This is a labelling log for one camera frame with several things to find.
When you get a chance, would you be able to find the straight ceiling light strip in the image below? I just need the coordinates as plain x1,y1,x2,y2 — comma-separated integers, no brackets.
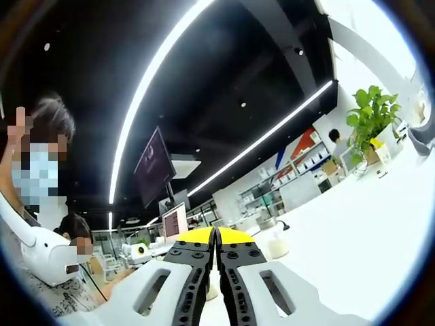
187,79,334,198

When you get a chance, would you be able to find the dark grey object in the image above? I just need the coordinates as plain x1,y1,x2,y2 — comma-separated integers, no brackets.
407,124,435,158

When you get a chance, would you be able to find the white partition board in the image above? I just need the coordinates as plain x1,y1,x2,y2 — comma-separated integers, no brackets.
279,171,322,212

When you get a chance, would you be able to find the brown paper bag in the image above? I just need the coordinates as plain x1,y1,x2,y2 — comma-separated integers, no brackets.
365,147,380,166

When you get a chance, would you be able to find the white neck-worn device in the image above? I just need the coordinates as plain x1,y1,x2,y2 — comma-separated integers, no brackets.
0,195,82,287

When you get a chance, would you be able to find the shelf of white boxes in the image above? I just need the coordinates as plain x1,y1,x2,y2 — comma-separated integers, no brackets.
237,132,332,218

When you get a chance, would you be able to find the person's head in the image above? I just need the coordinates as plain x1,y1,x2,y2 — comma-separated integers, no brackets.
0,94,76,213

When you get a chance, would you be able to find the black device cable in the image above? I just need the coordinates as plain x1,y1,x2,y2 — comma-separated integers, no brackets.
79,266,109,302

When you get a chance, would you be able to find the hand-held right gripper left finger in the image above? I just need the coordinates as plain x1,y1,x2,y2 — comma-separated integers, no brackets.
57,226,217,326

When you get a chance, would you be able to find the white cup with yellow tag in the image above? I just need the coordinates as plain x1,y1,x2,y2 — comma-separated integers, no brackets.
370,137,395,165

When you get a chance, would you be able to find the beige seasoning glass bottle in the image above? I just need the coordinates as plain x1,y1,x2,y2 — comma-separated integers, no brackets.
268,220,290,261

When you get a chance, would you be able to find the hanging dark display screen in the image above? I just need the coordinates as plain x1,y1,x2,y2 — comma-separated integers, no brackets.
134,126,177,209

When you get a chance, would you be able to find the green potted plant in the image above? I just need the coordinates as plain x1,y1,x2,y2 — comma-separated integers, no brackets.
345,85,404,166

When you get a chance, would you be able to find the brown cardboard box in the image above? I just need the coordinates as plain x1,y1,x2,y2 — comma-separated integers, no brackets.
321,159,338,176

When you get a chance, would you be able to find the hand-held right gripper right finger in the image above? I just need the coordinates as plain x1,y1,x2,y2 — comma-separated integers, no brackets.
215,226,372,326

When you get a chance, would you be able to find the monitor with pink screen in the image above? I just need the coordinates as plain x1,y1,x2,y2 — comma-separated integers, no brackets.
161,202,188,244

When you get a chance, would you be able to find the white ceiling air conditioner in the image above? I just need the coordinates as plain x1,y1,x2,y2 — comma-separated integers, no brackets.
169,153,201,179

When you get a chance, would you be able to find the long curved ceiling light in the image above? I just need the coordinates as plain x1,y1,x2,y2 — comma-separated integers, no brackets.
108,0,218,204

